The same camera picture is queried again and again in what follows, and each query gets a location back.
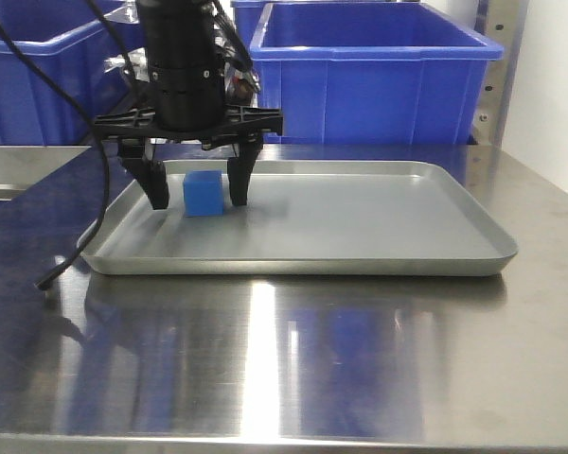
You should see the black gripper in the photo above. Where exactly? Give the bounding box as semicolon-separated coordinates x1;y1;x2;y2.
94;105;283;210

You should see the blue cube block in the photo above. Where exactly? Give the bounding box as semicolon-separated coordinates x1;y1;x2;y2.
183;170;224;217

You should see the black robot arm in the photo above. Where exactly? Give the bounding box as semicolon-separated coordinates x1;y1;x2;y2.
94;1;283;210

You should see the clear plastic film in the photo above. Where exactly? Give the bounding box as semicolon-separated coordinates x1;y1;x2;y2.
103;1;150;83

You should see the blue bin rear right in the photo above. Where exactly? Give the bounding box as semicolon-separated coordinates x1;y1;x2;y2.
229;0;408;44

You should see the blue plastic bin right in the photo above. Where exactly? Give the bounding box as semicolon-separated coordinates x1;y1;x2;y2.
250;1;504;145

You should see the grey metal tray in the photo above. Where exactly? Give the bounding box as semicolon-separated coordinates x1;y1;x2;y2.
82;160;518;276

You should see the black cable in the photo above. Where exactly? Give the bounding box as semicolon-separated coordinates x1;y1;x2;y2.
0;0;148;290

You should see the metal shelf upright post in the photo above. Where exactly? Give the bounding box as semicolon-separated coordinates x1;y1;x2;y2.
472;0;529;147

